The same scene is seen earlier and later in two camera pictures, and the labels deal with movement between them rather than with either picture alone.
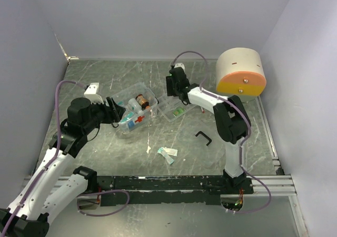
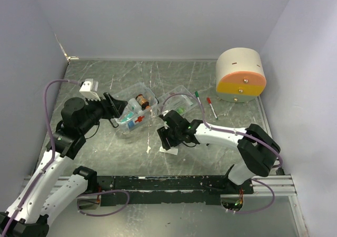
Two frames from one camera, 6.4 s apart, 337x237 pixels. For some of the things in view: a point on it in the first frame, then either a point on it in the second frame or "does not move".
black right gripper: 171,85 -> 166,136
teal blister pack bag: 127,116 does not move
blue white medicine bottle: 131,124 does not move
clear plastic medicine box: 141,105 does not move
